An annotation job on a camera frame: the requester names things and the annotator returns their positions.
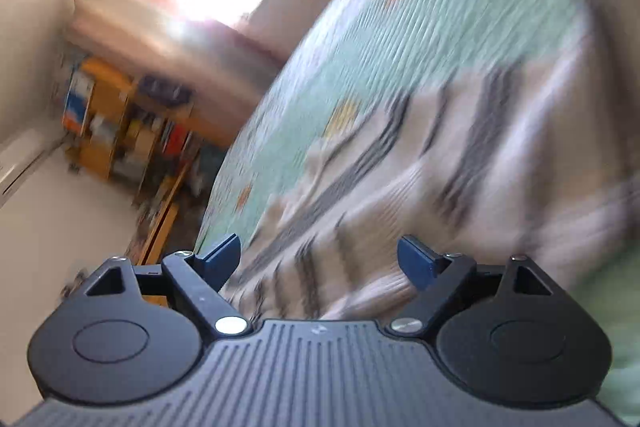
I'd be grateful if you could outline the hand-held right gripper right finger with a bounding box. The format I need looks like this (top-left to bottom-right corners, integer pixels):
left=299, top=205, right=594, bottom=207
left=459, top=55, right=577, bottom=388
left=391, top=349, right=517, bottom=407
left=386, top=234, right=558, bottom=339

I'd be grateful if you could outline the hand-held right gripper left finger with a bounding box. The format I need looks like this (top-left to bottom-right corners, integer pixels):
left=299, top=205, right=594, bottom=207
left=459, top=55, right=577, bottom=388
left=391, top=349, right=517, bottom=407
left=80, top=233, right=252, bottom=339

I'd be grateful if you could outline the white black-striped knit sweater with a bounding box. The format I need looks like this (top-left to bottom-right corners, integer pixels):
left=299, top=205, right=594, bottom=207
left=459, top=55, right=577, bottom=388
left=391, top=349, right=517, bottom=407
left=220, top=0, right=640, bottom=323

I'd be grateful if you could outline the wooden desk with drawers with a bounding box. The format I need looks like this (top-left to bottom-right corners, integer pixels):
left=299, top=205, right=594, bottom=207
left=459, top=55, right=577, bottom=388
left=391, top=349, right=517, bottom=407
left=127, top=157, right=211, bottom=268

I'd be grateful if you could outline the wooden bookshelf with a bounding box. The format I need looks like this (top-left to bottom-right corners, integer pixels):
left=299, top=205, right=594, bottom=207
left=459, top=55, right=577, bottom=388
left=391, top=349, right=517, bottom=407
left=60, top=57, right=196, bottom=188

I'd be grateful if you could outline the white air conditioner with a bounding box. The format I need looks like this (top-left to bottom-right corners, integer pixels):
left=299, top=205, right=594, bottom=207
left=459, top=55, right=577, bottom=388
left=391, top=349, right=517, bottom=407
left=0, top=129, right=63, bottom=208

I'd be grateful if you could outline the green quilted bed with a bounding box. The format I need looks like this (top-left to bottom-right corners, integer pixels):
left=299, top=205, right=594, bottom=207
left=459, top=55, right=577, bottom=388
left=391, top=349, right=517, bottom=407
left=192, top=0, right=640, bottom=413

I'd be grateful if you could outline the pink curtain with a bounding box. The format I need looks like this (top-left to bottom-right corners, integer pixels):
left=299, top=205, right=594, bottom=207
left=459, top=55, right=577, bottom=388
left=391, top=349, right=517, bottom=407
left=67, top=0, right=286, bottom=128

